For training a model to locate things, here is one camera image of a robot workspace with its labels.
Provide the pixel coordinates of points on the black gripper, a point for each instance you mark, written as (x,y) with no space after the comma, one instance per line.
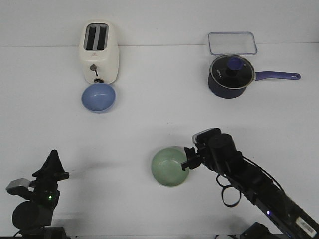
(210,155)
(45,187)

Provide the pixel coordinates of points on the green plastic bowl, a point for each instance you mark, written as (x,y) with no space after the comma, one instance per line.
(166,167)

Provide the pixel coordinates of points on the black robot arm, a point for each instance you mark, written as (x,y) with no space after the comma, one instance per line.
(33,217)
(260,190)

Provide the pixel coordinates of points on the blue plastic bowl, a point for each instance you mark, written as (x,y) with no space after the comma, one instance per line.
(98,97)

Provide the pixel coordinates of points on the glass lid with blue knob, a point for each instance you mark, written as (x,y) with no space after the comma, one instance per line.
(232,72)

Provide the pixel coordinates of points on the clear plastic food container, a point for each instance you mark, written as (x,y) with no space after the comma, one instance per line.
(240,43)

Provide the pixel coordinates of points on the white two-slot toaster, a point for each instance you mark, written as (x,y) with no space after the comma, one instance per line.
(99,52)

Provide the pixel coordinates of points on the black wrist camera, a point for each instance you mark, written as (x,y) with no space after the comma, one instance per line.
(204,136)

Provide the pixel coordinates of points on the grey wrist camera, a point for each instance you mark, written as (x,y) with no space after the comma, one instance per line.
(19,187)

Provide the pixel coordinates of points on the blue saucepan with handle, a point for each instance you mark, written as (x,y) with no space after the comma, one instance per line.
(261,75)

